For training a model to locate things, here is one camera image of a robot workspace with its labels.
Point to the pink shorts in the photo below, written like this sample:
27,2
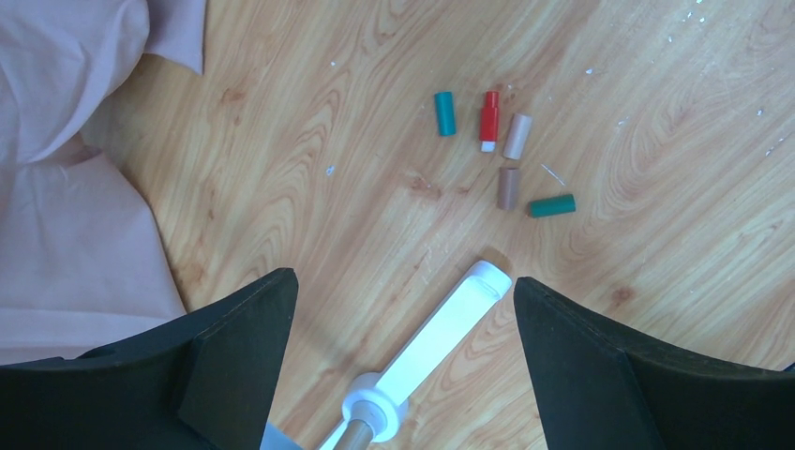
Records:
82,264

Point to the white clothes rack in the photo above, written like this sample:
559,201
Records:
377,403

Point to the beige pen cap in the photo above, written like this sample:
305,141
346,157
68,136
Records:
518,133

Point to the red pen cap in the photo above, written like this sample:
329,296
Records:
489,121

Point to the brown pen cap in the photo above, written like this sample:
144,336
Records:
508,188

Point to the teal pen cap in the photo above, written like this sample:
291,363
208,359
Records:
445,113

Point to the green pen cap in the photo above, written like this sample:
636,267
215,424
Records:
553,206

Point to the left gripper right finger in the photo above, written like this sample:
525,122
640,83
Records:
600,384

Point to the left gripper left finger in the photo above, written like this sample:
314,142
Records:
206,380

